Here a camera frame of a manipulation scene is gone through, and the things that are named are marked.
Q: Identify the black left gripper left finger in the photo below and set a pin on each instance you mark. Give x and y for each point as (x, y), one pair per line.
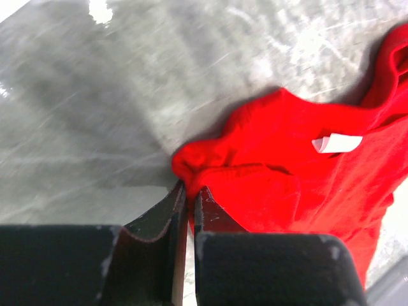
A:
(141, 263)

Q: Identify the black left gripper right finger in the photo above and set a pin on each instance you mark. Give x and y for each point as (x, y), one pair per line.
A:
(236, 267)

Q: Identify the clear plastic storage bin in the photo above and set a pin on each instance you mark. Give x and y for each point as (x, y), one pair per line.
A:
(391, 288)

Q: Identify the red t shirt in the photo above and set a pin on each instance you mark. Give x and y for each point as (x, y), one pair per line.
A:
(286, 165)

